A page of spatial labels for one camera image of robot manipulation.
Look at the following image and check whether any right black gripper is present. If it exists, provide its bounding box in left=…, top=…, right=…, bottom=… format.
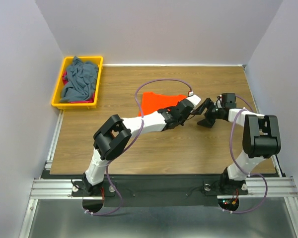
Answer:
left=192, top=97, right=224, bottom=127

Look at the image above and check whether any orange polo shirt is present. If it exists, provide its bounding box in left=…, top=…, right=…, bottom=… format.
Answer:
left=141, top=92, right=186, bottom=116

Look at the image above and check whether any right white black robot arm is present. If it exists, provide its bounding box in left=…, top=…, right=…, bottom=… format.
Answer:
left=191, top=93, right=281, bottom=193

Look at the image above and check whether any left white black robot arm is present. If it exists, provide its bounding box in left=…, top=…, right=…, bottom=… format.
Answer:
left=82, top=95, right=201, bottom=195

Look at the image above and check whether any yellow plastic bin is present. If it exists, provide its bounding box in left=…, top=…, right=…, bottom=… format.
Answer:
left=51, top=56, right=103, bottom=110

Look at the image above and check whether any grey t shirt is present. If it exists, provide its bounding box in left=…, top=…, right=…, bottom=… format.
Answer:
left=60, top=57, right=99, bottom=103

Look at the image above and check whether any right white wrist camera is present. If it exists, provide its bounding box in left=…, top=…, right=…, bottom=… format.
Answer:
left=215, top=95, right=223, bottom=108

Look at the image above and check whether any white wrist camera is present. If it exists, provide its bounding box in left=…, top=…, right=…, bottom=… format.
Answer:
left=186, top=91, right=201, bottom=108
left=215, top=95, right=223, bottom=108

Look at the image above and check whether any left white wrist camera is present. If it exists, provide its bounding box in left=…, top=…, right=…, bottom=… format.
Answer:
left=186, top=91, right=201, bottom=108

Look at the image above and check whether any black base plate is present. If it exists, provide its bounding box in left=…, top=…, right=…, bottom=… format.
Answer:
left=41, top=173, right=249, bottom=208

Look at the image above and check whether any aluminium frame rail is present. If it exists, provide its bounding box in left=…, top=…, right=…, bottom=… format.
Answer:
left=30, top=177, right=298, bottom=199

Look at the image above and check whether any left aluminium side rail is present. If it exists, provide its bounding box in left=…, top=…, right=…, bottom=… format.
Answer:
left=44, top=110, right=64, bottom=170

